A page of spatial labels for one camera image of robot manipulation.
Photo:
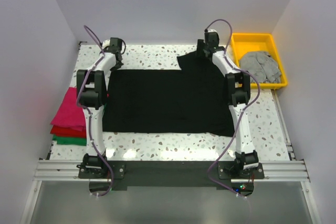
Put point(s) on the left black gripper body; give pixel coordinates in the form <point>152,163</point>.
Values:
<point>115,67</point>

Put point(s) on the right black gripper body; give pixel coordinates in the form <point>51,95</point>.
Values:
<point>201,47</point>

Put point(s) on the black t shirt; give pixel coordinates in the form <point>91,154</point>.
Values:
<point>188,100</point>

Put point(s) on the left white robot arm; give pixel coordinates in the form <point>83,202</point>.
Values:
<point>92,97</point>

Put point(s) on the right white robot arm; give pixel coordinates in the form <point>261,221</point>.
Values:
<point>237,93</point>

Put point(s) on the yellow plastic bin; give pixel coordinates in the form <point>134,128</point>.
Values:
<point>241,43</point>

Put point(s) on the grey t shirt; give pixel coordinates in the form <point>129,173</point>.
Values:
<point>262,66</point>

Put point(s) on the pink folded t shirt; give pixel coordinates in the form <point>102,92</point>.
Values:
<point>69,115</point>

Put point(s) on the red folded t shirt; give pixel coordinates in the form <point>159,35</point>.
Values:
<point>67,132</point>

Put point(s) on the green folded t shirt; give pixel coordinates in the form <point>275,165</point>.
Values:
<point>69,140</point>

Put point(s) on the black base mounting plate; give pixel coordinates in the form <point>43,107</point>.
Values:
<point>120,175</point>

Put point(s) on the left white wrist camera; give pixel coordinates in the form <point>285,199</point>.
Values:
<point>106,45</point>

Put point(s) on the aluminium frame rail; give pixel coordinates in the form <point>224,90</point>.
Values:
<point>268,131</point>

